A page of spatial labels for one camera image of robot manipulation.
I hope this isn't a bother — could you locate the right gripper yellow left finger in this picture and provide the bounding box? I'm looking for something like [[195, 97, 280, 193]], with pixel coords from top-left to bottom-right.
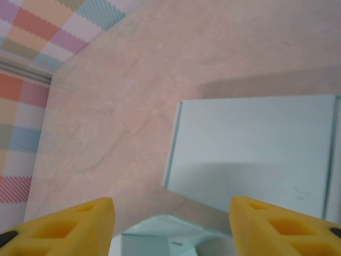
[[0, 197, 116, 256]]

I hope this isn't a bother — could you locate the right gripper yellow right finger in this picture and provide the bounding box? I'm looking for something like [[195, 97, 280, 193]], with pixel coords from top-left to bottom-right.
[[230, 196, 341, 256]]

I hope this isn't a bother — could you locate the teal paper box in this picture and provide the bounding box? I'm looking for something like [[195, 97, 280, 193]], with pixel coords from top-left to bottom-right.
[[111, 94, 341, 256]]

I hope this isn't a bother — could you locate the left aluminium corner post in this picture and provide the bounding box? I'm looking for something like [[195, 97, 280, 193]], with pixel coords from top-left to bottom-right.
[[0, 57, 53, 84]]

